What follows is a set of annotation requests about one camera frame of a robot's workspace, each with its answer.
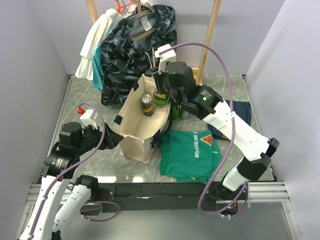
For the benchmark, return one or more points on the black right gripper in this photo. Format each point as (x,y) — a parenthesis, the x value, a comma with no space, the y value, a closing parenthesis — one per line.
(158,77)

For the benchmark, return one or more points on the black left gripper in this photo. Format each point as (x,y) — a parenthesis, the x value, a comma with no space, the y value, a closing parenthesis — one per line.
(112,138)

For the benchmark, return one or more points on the beige canvas tote bag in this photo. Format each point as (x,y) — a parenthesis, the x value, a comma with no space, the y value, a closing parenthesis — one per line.
(137,129)

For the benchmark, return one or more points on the red white beverage can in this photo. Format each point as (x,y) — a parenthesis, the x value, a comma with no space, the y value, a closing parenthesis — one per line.
(184,115)

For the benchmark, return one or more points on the silver beverage can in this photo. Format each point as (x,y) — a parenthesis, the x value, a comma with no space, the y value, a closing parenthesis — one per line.
(147,105)

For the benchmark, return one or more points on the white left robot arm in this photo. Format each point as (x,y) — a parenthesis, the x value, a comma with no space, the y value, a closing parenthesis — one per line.
(50,219)

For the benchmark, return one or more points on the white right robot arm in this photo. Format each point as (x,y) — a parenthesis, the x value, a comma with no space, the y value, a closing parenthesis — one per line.
(205,103)

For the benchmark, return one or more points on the wooden clothes rack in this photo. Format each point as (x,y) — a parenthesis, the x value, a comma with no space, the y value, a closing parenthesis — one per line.
(197,71)

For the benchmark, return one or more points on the dark patterned hanging shirt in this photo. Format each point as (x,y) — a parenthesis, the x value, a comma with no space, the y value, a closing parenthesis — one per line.
(123,60)

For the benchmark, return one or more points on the teal hanging garment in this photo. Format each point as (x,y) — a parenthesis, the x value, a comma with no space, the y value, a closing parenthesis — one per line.
(97,81)

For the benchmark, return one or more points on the folded blue jeans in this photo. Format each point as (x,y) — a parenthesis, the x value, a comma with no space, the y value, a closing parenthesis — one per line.
(243,110)

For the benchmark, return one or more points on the green printed t-shirt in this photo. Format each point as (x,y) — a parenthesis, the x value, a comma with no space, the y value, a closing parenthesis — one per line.
(189,156)

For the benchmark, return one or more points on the wooden clothes hanger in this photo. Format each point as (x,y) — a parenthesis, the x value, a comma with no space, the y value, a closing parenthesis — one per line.
(142,22)

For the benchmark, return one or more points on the orange clothes hanger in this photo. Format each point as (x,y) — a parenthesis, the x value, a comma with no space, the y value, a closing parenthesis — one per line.
(121,7)

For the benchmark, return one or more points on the white hanging garment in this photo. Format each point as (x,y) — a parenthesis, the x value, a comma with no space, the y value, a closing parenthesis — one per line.
(94,37)

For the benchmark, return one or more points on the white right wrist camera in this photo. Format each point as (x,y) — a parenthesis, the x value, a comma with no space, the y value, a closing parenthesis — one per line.
(164,58)

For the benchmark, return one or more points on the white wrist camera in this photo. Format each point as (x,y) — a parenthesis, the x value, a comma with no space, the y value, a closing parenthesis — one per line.
(164,58)
(88,117)

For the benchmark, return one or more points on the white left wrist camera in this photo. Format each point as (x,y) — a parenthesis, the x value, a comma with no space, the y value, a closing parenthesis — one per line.
(88,117)

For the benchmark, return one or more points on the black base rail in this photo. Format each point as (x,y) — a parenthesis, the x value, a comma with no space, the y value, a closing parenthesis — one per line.
(165,195)

